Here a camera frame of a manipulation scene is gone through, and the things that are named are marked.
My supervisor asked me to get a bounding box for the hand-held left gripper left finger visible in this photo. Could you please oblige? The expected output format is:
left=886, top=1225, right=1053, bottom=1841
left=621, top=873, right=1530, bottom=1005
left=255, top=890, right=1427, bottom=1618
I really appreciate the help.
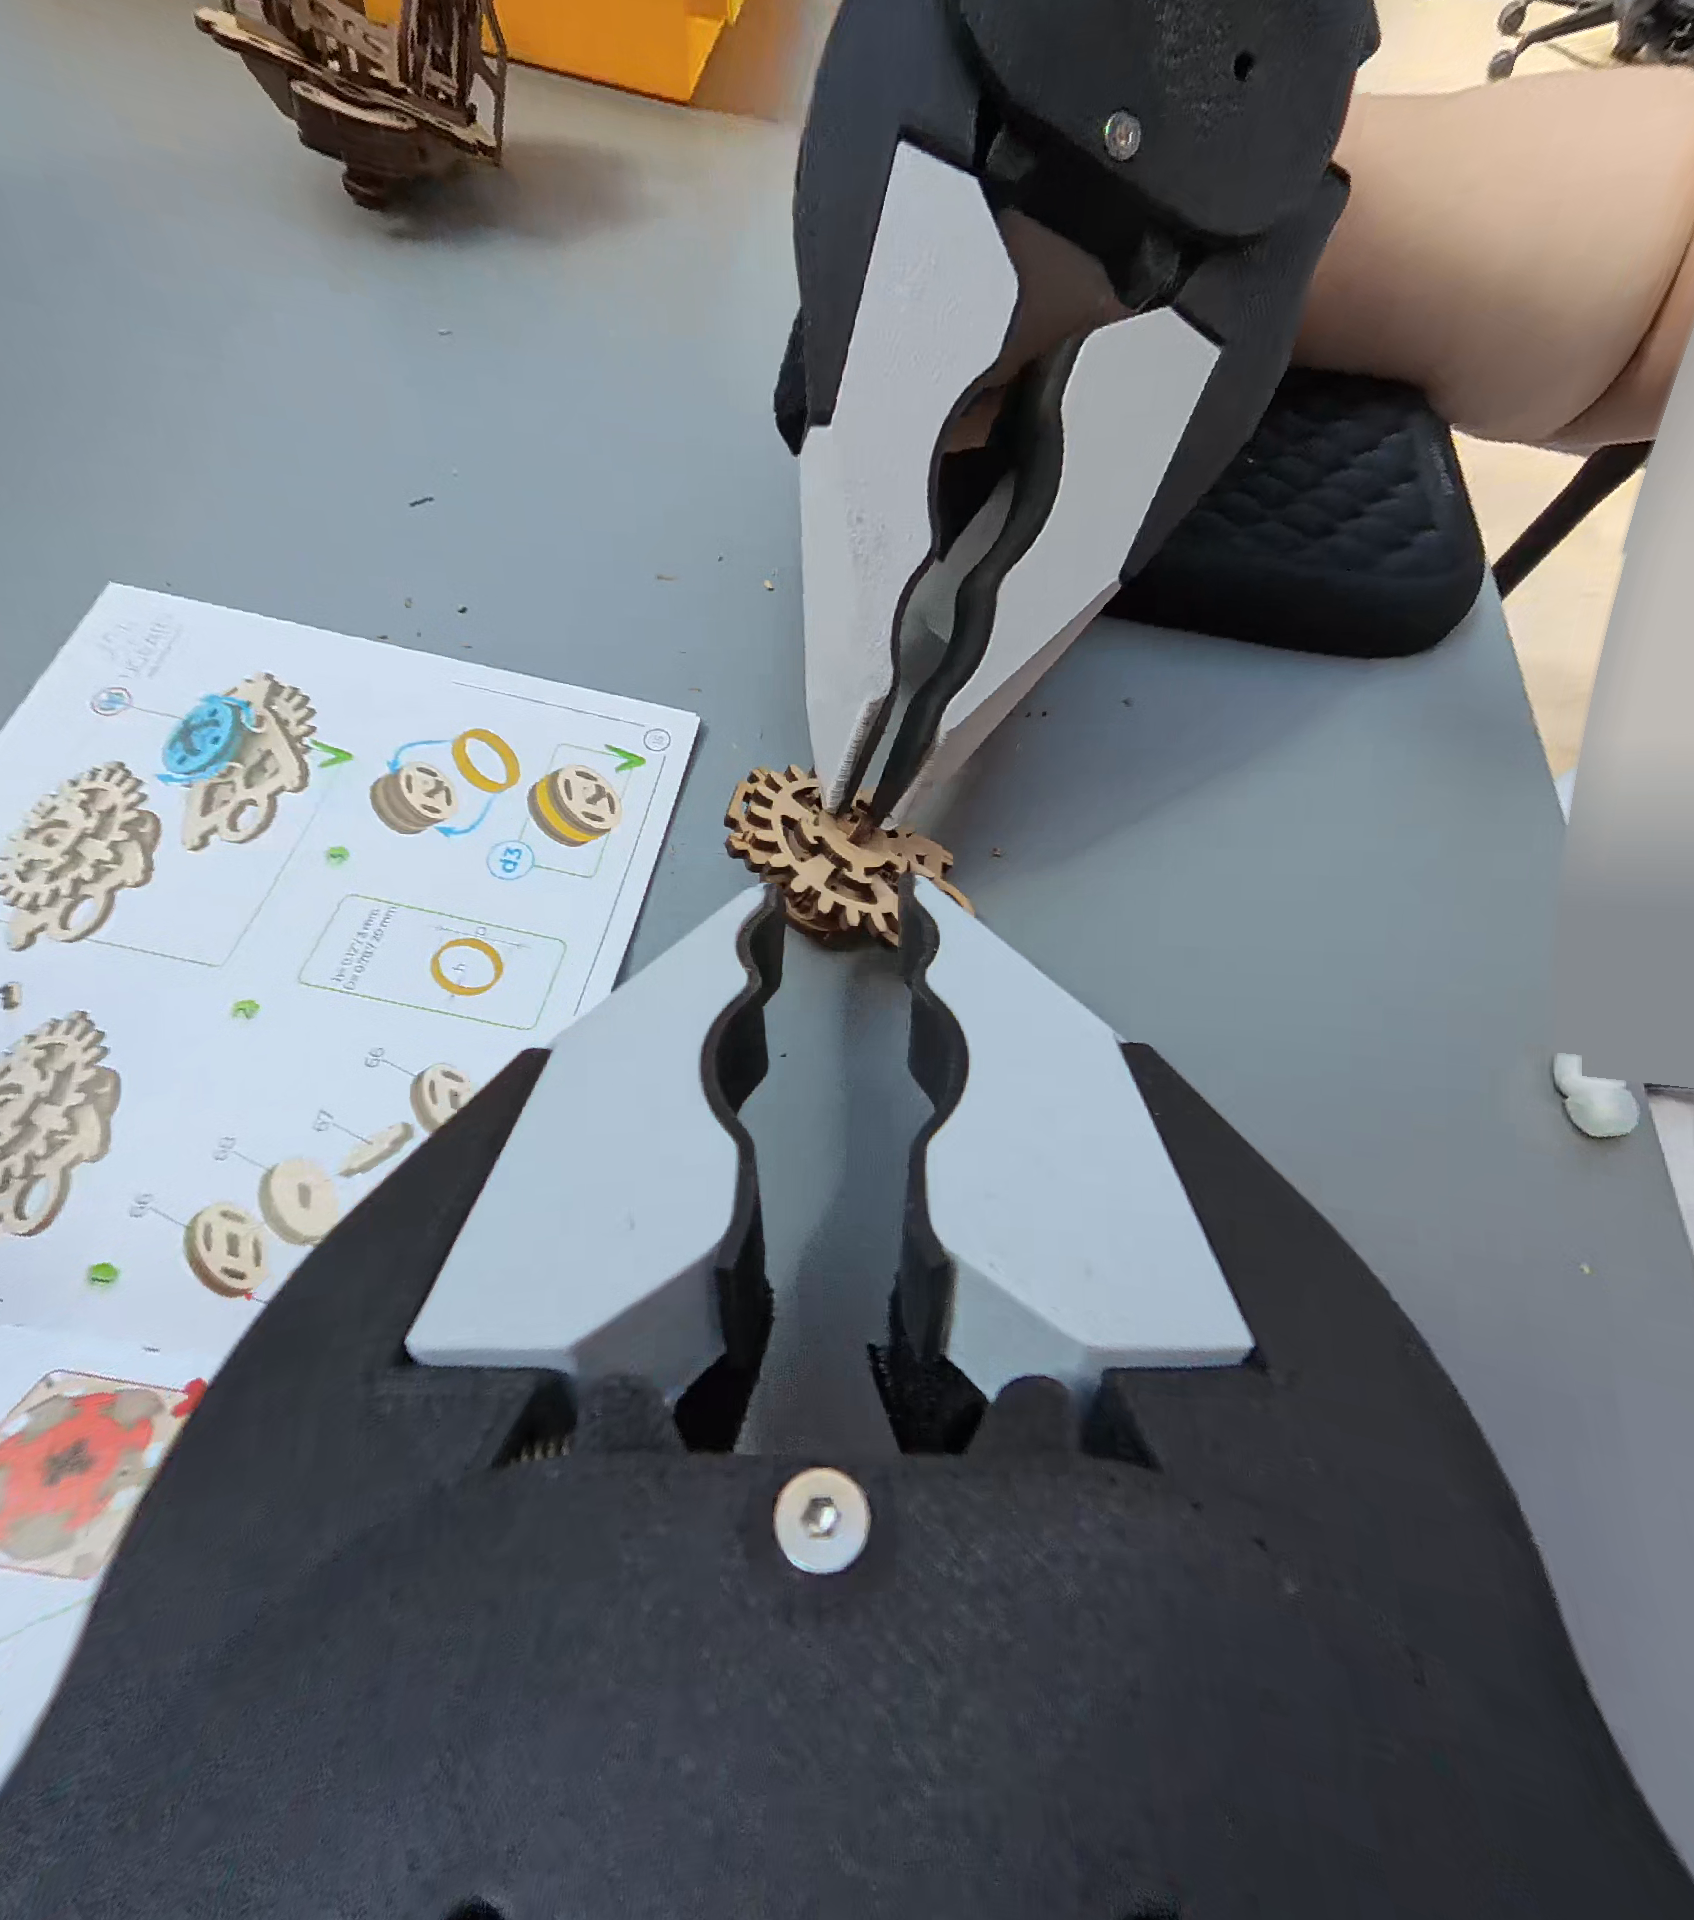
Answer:
left=399, top=885, right=781, bottom=1455

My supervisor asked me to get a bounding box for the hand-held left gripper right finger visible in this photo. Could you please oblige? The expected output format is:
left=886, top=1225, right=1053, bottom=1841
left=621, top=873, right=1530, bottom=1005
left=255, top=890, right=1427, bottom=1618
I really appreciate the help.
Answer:
left=884, top=882, right=1257, bottom=1455

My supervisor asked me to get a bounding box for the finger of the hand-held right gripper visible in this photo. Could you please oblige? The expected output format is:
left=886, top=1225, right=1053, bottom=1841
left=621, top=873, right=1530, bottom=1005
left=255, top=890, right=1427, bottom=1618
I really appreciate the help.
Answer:
left=796, top=139, right=1021, bottom=812
left=861, top=305, right=1227, bottom=824

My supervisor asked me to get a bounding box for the wooden gear assembly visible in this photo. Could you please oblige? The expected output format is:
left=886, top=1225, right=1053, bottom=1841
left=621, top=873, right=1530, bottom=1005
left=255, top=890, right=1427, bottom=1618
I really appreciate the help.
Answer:
left=721, top=762, right=976, bottom=955

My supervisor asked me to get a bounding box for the person's right forearm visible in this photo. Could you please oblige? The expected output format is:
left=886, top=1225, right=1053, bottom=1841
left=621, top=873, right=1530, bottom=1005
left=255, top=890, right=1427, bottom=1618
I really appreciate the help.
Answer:
left=1296, top=66, right=1694, bottom=449

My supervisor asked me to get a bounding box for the dark wooden model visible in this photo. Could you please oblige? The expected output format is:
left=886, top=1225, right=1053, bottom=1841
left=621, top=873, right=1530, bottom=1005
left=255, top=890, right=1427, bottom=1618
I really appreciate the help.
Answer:
left=194, top=0, right=507, bottom=213

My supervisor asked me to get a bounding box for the black quilted cushion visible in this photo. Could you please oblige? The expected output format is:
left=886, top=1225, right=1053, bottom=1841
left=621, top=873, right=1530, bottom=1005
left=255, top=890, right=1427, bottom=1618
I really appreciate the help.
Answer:
left=1093, top=366, right=1486, bottom=662

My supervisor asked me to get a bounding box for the black chair leg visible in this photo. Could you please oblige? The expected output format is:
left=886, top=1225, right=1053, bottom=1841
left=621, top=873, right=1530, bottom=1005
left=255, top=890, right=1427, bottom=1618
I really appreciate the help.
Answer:
left=1487, top=438, right=1655, bottom=602

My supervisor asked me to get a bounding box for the yellow box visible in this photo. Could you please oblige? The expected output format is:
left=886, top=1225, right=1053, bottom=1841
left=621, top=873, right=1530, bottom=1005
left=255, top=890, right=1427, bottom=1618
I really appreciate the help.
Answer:
left=486, top=0, right=747, bottom=104

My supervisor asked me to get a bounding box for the black office chair base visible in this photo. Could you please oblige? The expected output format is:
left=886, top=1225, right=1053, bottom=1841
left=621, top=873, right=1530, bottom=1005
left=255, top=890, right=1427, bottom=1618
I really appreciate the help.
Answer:
left=1483, top=0, right=1694, bottom=85

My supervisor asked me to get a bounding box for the small white plastic piece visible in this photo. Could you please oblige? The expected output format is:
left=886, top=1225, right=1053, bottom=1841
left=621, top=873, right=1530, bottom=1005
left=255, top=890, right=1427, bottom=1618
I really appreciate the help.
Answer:
left=1552, top=1053, right=1641, bottom=1139

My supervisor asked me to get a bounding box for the illustrated instruction booklet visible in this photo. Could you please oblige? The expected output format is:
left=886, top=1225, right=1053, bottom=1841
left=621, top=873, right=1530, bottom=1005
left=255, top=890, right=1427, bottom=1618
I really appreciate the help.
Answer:
left=0, top=583, right=703, bottom=1892

